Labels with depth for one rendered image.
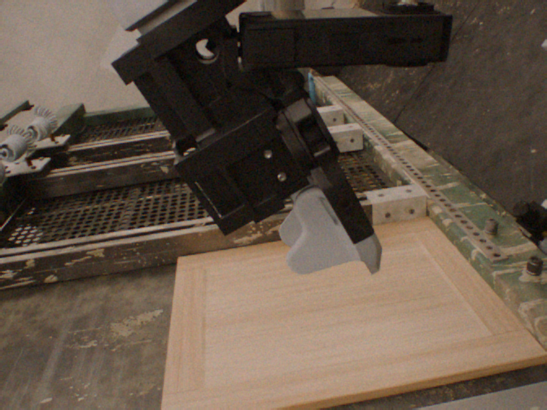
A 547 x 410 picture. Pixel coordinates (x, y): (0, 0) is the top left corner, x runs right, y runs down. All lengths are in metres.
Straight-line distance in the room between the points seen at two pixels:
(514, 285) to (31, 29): 5.82
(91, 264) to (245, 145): 0.86
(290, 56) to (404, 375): 0.56
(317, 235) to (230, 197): 0.06
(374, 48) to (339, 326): 0.60
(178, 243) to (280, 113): 0.80
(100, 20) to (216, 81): 5.71
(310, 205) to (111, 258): 0.82
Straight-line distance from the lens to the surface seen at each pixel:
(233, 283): 0.93
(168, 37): 0.24
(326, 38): 0.25
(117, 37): 4.52
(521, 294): 0.85
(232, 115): 0.27
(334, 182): 0.25
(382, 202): 1.05
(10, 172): 1.61
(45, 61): 6.18
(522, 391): 0.71
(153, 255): 1.05
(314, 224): 0.29
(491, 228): 0.98
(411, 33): 0.26
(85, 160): 1.79
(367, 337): 0.78
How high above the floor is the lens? 1.54
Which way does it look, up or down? 19 degrees down
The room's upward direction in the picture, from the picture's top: 63 degrees counter-clockwise
